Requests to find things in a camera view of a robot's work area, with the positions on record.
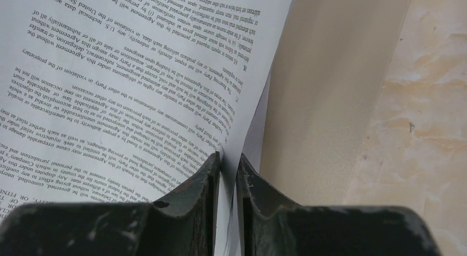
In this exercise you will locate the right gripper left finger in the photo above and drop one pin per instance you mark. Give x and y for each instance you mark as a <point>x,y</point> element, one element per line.
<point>182,222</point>

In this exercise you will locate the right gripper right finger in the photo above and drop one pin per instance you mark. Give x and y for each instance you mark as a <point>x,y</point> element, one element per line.
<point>273,224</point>

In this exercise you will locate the white printed paper stack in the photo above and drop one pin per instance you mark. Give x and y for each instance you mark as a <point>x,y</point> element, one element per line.
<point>120,101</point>

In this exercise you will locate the brown paper folder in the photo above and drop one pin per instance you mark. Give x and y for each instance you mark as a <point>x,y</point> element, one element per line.
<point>325,80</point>

